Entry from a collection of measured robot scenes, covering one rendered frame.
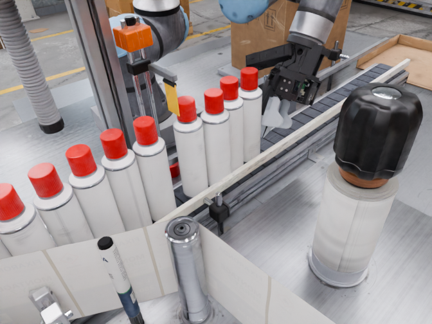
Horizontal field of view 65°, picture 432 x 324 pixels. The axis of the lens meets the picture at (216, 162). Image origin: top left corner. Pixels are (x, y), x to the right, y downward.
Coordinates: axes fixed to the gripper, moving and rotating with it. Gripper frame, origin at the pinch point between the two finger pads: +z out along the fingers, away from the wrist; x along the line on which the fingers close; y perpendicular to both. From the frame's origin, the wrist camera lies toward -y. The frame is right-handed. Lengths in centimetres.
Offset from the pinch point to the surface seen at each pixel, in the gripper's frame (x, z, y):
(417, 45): 85, -39, -5
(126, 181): -32.4, 9.7, 2.2
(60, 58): 98, 51, -337
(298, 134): 7.2, -1.7, 4.9
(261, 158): -3.5, 4.4, 4.9
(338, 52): 33.9, -23.2, -7.6
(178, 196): -16.6, 15.9, -1.5
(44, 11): 142, 19, -522
